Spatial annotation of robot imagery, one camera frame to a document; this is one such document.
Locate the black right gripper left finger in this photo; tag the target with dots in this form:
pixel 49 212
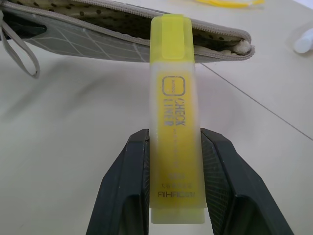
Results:
pixel 122 191

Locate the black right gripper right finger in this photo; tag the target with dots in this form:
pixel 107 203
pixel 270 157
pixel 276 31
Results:
pixel 234 193

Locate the yellow highlighter pen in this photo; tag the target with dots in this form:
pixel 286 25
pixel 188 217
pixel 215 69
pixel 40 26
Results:
pixel 174 117

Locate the grey grid zipper pouch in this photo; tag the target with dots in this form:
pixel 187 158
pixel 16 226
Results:
pixel 102 36

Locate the white marker pen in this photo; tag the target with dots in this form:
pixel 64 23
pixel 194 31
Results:
pixel 304 41

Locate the yellow plastic object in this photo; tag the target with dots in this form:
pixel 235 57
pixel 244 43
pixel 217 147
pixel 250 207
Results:
pixel 227 2

